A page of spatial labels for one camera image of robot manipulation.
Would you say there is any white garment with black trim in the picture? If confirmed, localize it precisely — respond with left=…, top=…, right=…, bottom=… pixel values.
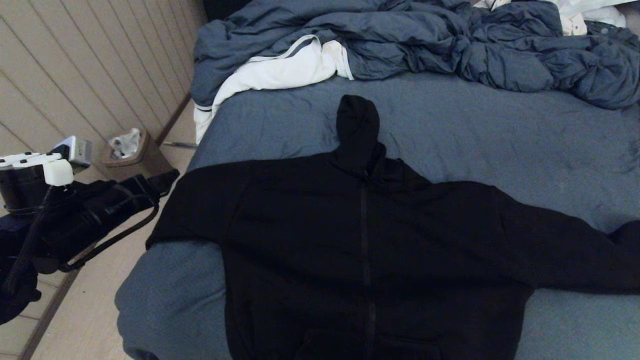
left=472, top=0, right=511, bottom=12

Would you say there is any brown trash bin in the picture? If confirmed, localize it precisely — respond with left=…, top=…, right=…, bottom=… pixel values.
left=101, top=129, right=174, bottom=182

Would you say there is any white garment with dark stripe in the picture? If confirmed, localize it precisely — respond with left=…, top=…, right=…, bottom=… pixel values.
left=194, top=35, right=355, bottom=146

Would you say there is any white shirt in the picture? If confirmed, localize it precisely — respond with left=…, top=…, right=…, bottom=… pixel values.
left=547, top=0, right=640, bottom=30

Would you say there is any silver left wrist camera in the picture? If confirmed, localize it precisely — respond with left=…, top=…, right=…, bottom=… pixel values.
left=51, top=135, right=94, bottom=168

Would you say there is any cream garment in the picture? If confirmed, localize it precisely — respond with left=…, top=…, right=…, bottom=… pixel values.
left=559, top=12, right=587, bottom=37

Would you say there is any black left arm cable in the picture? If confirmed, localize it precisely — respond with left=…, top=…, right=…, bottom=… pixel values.
left=0, top=186, right=161, bottom=301

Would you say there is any blue bed sheet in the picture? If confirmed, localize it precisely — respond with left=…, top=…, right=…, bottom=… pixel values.
left=114, top=72, right=640, bottom=360

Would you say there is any black headboard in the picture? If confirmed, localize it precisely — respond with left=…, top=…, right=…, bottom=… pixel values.
left=202, top=0, right=256, bottom=23

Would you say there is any black hooded sweatshirt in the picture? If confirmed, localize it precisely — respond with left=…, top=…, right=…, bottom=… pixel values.
left=145, top=94, right=640, bottom=360

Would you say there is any white plastic bin bag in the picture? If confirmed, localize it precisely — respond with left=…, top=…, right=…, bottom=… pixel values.
left=109, top=128, right=142, bottom=160

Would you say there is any crumpled blue duvet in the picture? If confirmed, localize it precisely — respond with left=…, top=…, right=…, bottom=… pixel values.
left=190, top=0, right=640, bottom=112

